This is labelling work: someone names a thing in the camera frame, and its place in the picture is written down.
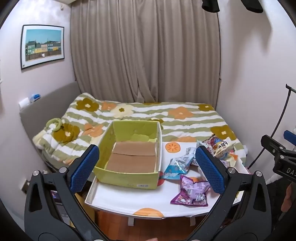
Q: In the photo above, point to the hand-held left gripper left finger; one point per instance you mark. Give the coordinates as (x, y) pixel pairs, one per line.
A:
(84, 169)

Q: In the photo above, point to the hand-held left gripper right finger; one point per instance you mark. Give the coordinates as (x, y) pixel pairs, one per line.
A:
(210, 171)

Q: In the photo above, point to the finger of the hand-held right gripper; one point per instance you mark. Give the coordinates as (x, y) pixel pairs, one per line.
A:
(290, 135)
(274, 147)

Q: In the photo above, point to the blue white snack packet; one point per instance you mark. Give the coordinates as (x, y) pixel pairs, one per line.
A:
(173, 170)

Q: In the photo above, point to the green cardboard box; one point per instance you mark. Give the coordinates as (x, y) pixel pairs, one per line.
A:
(124, 179)

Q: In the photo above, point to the person's right hand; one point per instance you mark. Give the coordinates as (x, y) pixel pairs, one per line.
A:
(289, 199)

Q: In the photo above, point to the black curved rod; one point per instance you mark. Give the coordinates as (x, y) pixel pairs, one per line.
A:
(280, 116)

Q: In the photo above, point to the white black print snack packet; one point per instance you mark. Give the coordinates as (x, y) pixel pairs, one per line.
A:
(223, 148)

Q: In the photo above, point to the silver snack packet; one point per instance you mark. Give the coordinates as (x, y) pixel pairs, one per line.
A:
(190, 151)

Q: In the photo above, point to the purple snack packet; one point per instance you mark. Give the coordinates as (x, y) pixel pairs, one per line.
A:
(189, 192)

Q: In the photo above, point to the pink snack packet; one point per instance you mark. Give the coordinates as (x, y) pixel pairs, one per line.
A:
(209, 140)

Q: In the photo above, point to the striped floral blanket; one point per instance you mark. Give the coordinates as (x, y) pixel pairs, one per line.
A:
(185, 120)

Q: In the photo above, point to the white persimmon print table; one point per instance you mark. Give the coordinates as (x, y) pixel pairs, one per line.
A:
(138, 199)

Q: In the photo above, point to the grey bed headboard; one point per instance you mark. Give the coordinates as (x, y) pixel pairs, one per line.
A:
(46, 104)

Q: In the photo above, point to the blue white object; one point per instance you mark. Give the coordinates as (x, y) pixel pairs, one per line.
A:
(35, 97)

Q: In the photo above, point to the small white object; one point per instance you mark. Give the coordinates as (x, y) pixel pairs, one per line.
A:
(23, 102)

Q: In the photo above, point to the beige curtain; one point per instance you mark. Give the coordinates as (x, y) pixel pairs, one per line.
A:
(138, 46)

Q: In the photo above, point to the dark hanging object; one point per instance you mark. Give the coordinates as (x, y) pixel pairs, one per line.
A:
(252, 4)
(210, 5)

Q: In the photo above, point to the framed wall picture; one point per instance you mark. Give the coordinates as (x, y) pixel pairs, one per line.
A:
(42, 44)

